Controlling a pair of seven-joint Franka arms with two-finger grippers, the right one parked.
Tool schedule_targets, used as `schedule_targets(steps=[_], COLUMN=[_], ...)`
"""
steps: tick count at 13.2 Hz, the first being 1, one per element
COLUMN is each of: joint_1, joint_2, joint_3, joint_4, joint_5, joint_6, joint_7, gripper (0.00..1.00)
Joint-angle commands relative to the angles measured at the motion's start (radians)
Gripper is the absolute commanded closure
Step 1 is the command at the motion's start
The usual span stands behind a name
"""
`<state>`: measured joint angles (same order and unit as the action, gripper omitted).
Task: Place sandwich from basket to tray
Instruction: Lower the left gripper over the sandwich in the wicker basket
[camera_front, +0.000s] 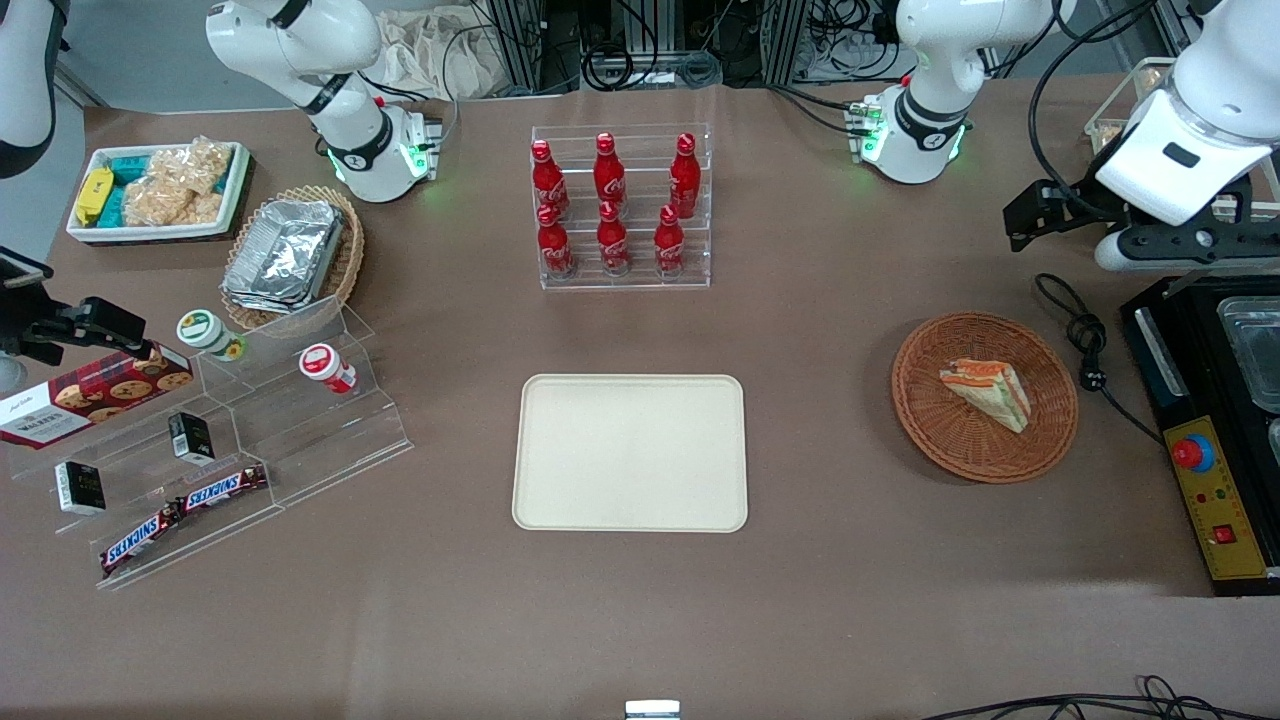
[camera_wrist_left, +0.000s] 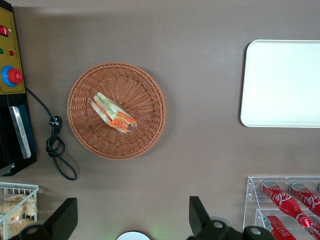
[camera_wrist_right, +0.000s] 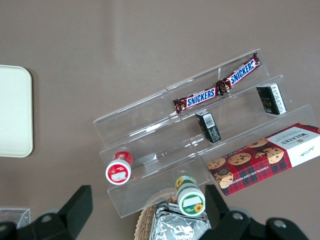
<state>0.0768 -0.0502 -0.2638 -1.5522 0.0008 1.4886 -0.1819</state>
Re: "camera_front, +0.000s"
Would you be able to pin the clear glass pan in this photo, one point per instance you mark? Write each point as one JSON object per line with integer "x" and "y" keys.
{"x": 1260, "y": 350}

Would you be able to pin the clear acrylic step shelf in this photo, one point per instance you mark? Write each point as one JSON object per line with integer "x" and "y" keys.
{"x": 300, "y": 440}

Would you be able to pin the beige rectangular tray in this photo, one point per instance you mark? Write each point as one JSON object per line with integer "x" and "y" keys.
{"x": 630, "y": 455}

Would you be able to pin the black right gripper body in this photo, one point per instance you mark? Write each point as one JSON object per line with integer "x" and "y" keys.
{"x": 22, "y": 318}

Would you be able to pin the green lid yogurt cup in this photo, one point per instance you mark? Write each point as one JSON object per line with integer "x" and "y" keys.
{"x": 205, "y": 332}

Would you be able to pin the teal snack pack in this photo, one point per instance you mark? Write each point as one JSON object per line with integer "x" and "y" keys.
{"x": 113, "y": 207}
{"x": 130, "y": 168}

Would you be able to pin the silver foil container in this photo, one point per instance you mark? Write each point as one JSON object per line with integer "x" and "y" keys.
{"x": 285, "y": 250}

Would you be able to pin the yellow snack pack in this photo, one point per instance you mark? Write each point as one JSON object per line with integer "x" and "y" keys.
{"x": 94, "y": 195}

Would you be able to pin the beige cloth bag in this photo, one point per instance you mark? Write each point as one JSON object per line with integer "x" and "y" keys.
{"x": 430, "y": 55}

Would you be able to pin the red rocker switch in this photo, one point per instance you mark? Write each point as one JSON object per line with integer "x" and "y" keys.
{"x": 1225, "y": 534}

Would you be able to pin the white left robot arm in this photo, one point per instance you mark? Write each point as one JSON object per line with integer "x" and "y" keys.
{"x": 950, "y": 50}

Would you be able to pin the Snickers chocolate bar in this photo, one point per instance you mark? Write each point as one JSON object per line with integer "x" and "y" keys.
{"x": 140, "y": 540}
{"x": 222, "y": 487}

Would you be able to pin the red tartan Walkers cookie box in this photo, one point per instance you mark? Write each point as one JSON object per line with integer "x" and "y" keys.
{"x": 90, "y": 395}

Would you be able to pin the black appliance with yellow panel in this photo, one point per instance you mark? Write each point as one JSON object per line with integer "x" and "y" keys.
{"x": 1200, "y": 370}

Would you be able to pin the small silver metal block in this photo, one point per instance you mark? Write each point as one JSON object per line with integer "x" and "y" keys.
{"x": 652, "y": 711}

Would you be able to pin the small black box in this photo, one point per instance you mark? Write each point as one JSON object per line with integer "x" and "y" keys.
{"x": 190, "y": 438}
{"x": 80, "y": 488}

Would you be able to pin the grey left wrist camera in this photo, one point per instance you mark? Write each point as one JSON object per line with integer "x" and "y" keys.
{"x": 1115, "y": 255}

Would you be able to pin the brown round wicker basket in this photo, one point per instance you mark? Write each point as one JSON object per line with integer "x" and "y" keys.
{"x": 940, "y": 430}

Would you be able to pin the clear rice cracker bag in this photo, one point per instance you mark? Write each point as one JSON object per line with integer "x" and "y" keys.
{"x": 195, "y": 163}
{"x": 165, "y": 203}

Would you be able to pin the clear acrylic bottle rack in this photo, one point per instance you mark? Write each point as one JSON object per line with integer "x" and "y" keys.
{"x": 640, "y": 280}

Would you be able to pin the light oval wicker basket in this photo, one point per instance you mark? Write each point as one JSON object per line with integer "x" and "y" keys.
{"x": 345, "y": 265}

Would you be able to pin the aluminium frame post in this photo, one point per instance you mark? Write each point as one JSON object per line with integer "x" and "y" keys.
{"x": 515, "y": 45}
{"x": 785, "y": 40}

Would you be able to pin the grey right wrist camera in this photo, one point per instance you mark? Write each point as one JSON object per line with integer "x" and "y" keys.
{"x": 8, "y": 374}

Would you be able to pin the red emergency stop button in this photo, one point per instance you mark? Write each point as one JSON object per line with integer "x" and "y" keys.
{"x": 1192, "y": 453}

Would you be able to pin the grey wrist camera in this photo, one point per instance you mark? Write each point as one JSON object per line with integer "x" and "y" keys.
{"x": 8, "y": 374}
{"x": 1115, "y": 255}

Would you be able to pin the red lid yogurt cup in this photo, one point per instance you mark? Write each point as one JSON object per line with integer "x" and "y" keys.
{"x": 322, "y": 365}

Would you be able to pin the red Coca-Cola bottle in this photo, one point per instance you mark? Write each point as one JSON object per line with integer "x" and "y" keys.
{"x": 609, "y": 172}
{"x": 548, "y": 180}
{"x": 668, "y": 245}
{"x": 684, "y": 178}
{"x": 554, "y": 245}
{"x": 612, "y": 242}

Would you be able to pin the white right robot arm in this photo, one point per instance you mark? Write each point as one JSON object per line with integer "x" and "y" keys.
{"x": 300, "y": 40}

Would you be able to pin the white rectangular snack bin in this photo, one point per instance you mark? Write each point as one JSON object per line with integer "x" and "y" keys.
{"x": 150, "y": 232}

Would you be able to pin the wrapped triangle sandwich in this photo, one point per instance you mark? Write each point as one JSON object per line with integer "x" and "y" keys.
{"x": 990, "y": 390}

